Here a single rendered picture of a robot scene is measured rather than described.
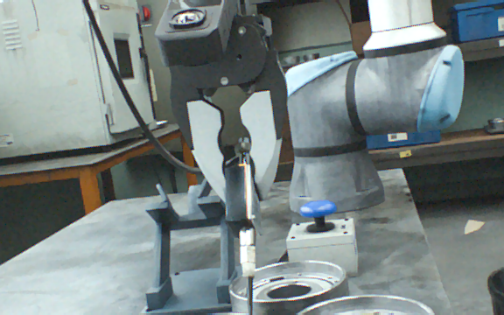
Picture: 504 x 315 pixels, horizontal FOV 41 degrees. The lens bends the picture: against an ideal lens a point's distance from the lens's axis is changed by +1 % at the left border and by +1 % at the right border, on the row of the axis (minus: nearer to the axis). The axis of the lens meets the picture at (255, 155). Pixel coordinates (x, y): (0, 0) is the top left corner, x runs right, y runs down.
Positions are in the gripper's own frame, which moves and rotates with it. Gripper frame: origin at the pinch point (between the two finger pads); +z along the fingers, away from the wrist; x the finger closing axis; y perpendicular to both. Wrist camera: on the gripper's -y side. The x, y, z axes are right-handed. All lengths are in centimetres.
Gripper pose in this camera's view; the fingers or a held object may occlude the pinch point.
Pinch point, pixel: (242, 188)
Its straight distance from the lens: 55.3
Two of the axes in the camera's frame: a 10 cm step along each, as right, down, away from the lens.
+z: 1.4, 9.8, 1.3
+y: 1.3, -1.5, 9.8
